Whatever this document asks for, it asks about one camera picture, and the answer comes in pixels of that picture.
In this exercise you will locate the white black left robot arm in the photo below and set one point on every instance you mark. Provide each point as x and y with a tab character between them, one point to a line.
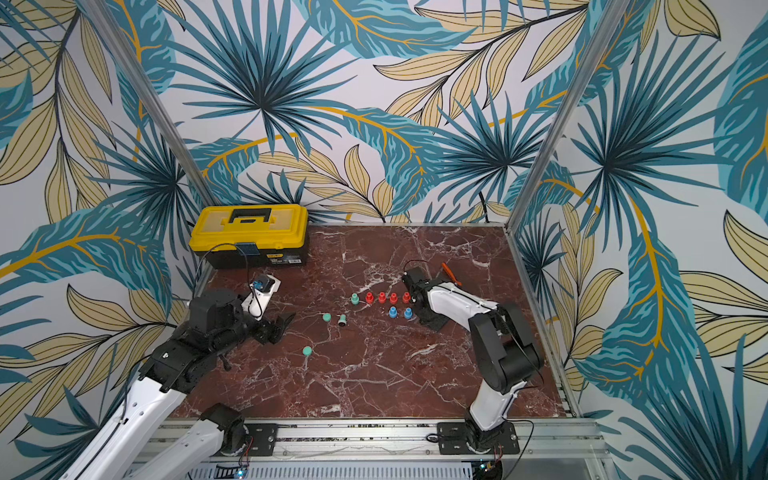
219	321

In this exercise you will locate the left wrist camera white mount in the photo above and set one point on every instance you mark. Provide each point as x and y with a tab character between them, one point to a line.
261	291

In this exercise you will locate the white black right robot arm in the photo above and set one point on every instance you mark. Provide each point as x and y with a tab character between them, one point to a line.
506	355

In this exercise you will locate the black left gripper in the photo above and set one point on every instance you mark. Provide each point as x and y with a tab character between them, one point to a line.
265	334

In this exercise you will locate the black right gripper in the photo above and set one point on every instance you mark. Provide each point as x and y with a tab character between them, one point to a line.
417	293

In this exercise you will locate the orange handled pliers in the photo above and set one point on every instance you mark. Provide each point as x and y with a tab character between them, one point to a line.
448	272

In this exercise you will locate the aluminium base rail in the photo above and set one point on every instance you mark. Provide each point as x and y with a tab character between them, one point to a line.
413	448

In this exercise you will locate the yellow black toolbox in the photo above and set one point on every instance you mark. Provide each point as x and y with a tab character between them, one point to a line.
236	237

